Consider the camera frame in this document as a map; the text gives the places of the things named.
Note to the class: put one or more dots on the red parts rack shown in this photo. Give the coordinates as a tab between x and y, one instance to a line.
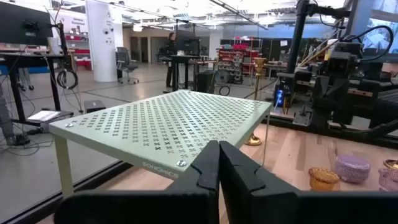
231	60

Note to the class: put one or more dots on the flat grey device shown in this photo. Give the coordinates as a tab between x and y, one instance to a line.
46	116

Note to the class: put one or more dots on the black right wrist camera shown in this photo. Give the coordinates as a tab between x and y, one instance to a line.
343	59

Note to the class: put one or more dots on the white round pillar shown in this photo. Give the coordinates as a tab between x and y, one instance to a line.
104	46

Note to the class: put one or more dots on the small black box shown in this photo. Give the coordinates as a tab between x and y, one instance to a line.
94	106

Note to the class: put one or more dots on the grey office chair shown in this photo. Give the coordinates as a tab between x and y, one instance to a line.
124	60

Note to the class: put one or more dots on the computer tower with blue light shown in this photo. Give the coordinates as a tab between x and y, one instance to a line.
279	95

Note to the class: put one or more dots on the clear glass candle holder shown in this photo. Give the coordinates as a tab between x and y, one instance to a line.
332	152

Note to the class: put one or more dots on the shelving with red bins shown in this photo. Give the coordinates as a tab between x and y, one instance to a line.
82	57

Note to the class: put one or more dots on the orange patterned candle tin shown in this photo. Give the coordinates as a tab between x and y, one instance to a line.
323	182

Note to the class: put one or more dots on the pale green perforated metal shelf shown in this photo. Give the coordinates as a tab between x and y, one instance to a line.
155	124

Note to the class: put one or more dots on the tall gold candlestick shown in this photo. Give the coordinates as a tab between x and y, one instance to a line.
260	65

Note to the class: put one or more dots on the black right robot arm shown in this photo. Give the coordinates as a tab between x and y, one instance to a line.
387	104

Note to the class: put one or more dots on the black standing desk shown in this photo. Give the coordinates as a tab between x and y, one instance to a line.
180	67

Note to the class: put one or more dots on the person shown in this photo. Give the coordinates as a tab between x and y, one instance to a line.
171	49

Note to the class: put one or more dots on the black vertical post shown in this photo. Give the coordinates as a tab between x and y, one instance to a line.
297	37

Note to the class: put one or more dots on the black desk monitor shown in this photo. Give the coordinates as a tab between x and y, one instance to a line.
186	42

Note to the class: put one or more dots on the purple patterned candle tin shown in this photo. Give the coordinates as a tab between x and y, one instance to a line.
352	169

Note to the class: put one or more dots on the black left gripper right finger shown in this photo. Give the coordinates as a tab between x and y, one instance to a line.
264	205

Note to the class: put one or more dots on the large black monitor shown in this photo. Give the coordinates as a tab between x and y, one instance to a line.
25	25

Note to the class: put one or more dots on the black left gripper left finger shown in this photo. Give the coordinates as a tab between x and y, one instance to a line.
186	205

